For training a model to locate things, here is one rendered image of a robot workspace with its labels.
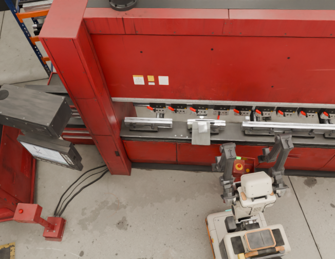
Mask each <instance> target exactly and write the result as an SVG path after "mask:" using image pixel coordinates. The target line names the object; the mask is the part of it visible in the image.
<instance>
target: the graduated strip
mask: <svg viewBox="0 0 335 259"><path fill-rule="evenodd" d="M111 99H112V100H141V101H174V102H207V103H239V104H272V105H304V106H335V104H308V103H274V102H242V101H208V100H175V99H141V98H111Z"/></svg>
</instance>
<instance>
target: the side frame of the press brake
mask: <svg viewBox="0 0 335 259"><path fill-rule="evenodd" d="M87 3H88V0H53V2H52V4H51V7H50V9H49V11H48V14H47V16H46V19H45V21H44V24H43V26H42V29H41V31H40V34H39V36H38V38H39V40H40V41H41V43H42V45H43V47H44V49H45V51H46V53H47V55H48V56H49V58H50V60H51V62H52V64H53V66H54V68H55V70H56V72H57V73H58V75H59V77H60V79H61V81H62V83H63V85H64V87H65V88H66V90H67V92H68V94H69V96H70V98H71V100H72V102H73V103H74V105H75V107H76V109H77V111H78V113H79V115H80V117H81V118H82V120H83V122H84V124H85V126H86V128H87V130H88V132H89V133H90V135H91V137H92V139H93V141H94V143H95V145H96V147H97V148H98V150H99V152H100V154H101V156H102V158H103V160H104V162H105V163H106V165H107V167H108V169H109V171H110V173H111V174H112V175H128V176H130V175H131V169H132V167H131V166H132V162H131V161H130V160H129V158H128V156H127V153H126V150H125V148H124V145H123V142H122V140H121V138H120V131H121V125H122V119H125V117H137V113H136V109H135V107H134V106H133V102H118V101H112V99H111V96H110V93H109V90H108V87H107V84H106V81H105V77H104V75H103V72H102V69H101V66H100V63H99V60H98V57H97V54H96V51H95V48H94V45H93V42H92V39H91V36H90V33H88V30H87V28H86V25H85V22H84V19H83V16H84V12H85V9H86V6H87Z"/></svg>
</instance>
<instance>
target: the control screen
mask: <svg viewBox="0 0 335 259"><path fill-rule="evenodd" d="M20 143H21V144H22V145H23V146H24V147H25V148H26V149H27V150H28V151H29V152H30V153H31V154H32V155H34V156H38V157H42V158H45V159H49V160H53V161H57V162H60V163H64V164H67V162H66V161H65V160H64V159H63V157H62V156H61V155H60V154H59V152H57V151H54V150H50V149H46V148H43V147H39V146H36V145H32V144H28V143H24V142H20ZM38 154H39V155H38Z"/></svg>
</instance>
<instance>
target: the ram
mask: <svg viewBox="0 0 335 259"><path fill-rule="evenodd" d="M90 36H91V39H92V42H93V45H94V48H95V51H96V54H97V57H98V60H99V63H100V66H101V69H102V72H103V75H104V77H105V81H106V84H107V87H108V90H109V93H110V96H111V98H141V99H175V100H208V101H242V102H274V103H308V104H335V38H330V37H297V36H232V35H167V34H101V33H90ZM133 75H135V76H143V79H144V84H135V83H134V78H133ZM147 76H154V81H148V77H147ZM158 76H168V77H169V85H159V80H158ZM149 82H154V83H155V85H149V84H148V83H149ZM112 101H118V102H150V103H182V104H215V105H247V106H279V107H311V108H335V106H304V105H272V104H239V103H207V102H174V101H141V100H112Z"/></svg>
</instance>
